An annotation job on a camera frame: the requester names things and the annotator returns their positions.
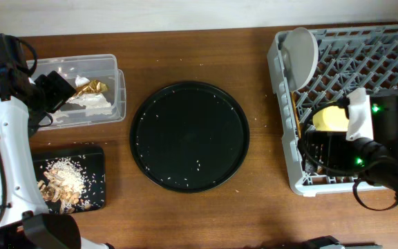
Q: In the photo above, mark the yellow bowl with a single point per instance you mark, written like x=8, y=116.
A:
x=331, y=119

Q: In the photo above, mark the white tissue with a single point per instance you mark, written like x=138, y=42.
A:
x=90, y=104

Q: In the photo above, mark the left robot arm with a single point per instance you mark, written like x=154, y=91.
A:
x=25, y=220

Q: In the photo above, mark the grey plate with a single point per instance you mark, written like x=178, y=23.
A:
x=300, y=56

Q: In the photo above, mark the gold coffee sachet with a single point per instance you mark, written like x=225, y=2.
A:
x=93, y=86

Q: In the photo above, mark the black rectangular tray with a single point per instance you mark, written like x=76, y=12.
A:
x=91, y=156

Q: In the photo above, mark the round black serving tray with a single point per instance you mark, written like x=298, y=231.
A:
x=189, y=137

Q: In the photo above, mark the clear plastic bin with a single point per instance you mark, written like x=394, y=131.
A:
x=94, y=67

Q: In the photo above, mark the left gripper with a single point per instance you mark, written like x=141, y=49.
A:
x=59, y=88

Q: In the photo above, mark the grey dishwasher rack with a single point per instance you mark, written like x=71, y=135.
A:
x=348, y=58

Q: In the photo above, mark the food scraps and rice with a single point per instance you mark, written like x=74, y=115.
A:
x=66, y=186

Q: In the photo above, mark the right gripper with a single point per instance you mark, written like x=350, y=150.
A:
x=336, y=142

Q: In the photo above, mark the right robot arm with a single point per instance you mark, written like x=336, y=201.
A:
x=367, y=150

